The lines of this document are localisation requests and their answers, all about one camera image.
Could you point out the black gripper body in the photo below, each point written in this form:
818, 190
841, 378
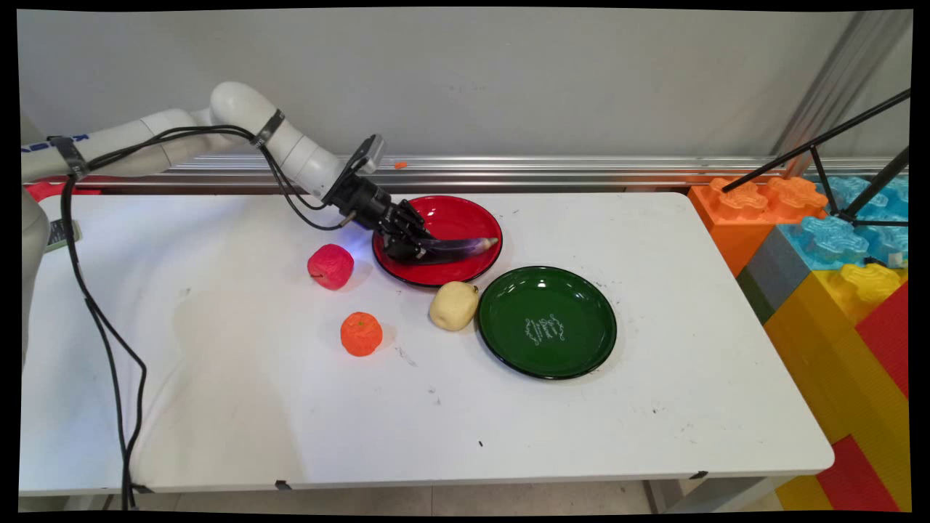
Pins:
363, 197

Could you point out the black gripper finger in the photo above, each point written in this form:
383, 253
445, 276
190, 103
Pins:
401, 248
411, 218

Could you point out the purple toy eggplant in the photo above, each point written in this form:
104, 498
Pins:
465, 245

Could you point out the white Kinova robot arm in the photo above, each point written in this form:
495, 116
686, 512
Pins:
240, 105

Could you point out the red enamel plate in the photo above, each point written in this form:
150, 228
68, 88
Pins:
450, 214

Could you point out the red toy apple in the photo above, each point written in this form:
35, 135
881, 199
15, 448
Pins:
330, 266

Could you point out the cream toy potato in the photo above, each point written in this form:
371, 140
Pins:
453, 306

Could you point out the orange toy fruit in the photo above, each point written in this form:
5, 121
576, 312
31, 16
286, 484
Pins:
361, 334

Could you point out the green enamel plate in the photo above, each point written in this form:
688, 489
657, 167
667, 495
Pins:
574, 305

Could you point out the green white label sticker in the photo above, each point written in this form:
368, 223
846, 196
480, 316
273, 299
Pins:
62, 234

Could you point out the red flat object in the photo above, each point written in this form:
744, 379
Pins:
58, 190

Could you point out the orange foam block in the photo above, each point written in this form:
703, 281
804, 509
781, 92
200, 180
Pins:
734, 218

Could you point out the grey foam block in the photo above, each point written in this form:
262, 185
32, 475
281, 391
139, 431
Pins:
774, 276

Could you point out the black tripod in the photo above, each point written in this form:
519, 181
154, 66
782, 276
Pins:
814, 142

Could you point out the light blue foam block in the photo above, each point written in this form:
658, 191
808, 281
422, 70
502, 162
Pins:
828, 240

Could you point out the yellow foam block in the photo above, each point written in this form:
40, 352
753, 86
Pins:
821, 349

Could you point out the red foam block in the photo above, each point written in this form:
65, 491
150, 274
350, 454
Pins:
886, 341

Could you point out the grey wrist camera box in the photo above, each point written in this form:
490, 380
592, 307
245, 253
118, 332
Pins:
370, 152

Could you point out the aluminium rail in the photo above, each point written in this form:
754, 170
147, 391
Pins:
581, 171

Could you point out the white table leg frame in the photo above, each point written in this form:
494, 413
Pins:
716, 494

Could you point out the aluminium diagonal post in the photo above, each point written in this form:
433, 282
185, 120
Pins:
835, 87

